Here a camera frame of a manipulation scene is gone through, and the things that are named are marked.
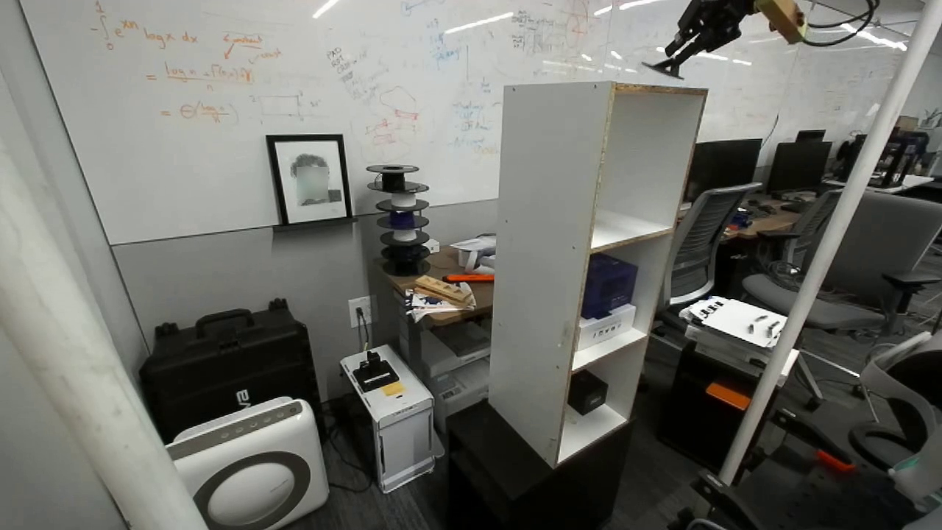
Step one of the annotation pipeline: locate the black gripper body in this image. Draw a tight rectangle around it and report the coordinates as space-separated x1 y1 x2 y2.
665 0 754 60

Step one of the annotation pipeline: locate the white shelf cabinet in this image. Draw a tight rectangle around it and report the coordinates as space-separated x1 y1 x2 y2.
488 83 707 464

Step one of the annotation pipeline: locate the black cabinet base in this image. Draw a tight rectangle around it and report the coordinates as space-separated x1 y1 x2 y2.
448 401 631 530

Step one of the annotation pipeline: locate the black monitor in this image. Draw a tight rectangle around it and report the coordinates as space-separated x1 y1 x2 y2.
766 141 831 194
685 137 762 199

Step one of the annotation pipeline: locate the grey office chair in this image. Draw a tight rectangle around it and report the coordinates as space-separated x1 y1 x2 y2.
665 183 756 306

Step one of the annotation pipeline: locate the white diagonal pole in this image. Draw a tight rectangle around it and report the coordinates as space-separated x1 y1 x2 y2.
718 0 942 484

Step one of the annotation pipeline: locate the blue box on shelf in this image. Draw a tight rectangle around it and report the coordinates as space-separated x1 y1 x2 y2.
584 252 640 317

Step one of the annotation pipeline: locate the white paper tray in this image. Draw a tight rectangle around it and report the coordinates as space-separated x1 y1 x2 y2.
682 293 787 346

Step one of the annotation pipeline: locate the white box on shelf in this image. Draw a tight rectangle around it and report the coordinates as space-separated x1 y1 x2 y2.
578 302 635 346

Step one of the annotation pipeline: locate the stack of filament spools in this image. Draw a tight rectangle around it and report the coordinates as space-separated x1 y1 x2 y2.
372 165 430 275

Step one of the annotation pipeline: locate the black box bottom shelf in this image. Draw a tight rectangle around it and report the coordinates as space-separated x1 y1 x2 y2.
569 371 606 414

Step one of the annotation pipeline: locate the cluttered side desk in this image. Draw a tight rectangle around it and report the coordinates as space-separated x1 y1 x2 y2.
380 249 492 417

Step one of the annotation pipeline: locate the framed portrait picture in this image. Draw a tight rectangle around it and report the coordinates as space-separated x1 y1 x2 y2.
266 133 354 227

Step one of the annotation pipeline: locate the black device on tower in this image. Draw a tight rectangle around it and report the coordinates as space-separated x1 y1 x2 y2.
354 349 398 390

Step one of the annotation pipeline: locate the black hard case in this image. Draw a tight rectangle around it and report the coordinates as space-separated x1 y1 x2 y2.
139 298 322 442

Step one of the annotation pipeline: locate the white air purifier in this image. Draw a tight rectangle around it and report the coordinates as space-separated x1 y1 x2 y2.
169 396 329 530

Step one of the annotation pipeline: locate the black looped cable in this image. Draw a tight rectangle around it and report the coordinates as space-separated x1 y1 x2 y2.
798 0 885 53

